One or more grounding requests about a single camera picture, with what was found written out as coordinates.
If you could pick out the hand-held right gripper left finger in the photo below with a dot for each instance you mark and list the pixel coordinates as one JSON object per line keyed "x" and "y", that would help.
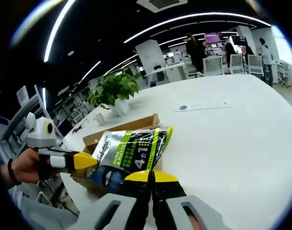
{"x": 133, "y": 203}

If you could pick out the black wristband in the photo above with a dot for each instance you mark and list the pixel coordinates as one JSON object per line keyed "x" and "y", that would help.
{"x": 11, "y": 171}

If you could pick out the black monitor screen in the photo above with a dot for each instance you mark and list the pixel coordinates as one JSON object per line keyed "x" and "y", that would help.
{"x": 239, "y": 40}

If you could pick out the green potted plant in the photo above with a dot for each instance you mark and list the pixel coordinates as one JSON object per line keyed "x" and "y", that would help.
{"x": 117, "y": 88}

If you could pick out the person's left hand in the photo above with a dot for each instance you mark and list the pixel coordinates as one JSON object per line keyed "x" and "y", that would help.
{"x": 28, "y": 165}

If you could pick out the white office chair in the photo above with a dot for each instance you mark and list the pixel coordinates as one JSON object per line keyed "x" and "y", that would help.
{"x": 254, "y": 64}
{"x": 284, "y": 72}
{"x": 213, "y": 65}
{"x": 236, "y": 63}

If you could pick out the brown cardboard shoe box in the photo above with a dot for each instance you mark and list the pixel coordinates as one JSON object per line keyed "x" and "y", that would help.
{"x": 117, "y": 129}

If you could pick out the small white cup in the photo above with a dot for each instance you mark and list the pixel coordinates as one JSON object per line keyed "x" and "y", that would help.
{"x": 99, "y": 119}

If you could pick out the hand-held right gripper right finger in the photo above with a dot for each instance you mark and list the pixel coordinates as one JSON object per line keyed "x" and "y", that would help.
{"x": 169, "y": 203}

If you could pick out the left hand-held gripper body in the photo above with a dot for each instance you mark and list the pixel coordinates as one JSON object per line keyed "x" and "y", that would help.
{"x": 41, "y": 134}

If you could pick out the ceiling air vent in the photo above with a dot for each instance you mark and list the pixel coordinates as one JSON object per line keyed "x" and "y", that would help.
{"x": 161, "y": 5}

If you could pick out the grey metal storage rack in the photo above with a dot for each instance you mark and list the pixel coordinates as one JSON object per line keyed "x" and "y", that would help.
{"x": 14, "y": 119}

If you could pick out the silver green soft pouch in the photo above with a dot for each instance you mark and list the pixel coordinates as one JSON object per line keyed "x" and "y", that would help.
{"x": 136, "y": 148}

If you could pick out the grey mesh office chair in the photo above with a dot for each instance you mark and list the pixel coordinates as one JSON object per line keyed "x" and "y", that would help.
{"x": 40, "y": 215}

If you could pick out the ceiling light strips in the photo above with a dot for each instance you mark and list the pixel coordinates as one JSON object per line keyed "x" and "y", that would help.
{"x": 59, "y": 24}

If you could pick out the purple monitor screen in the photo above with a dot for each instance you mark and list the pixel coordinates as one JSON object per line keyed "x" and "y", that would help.
{"x": 216, "y": 38}

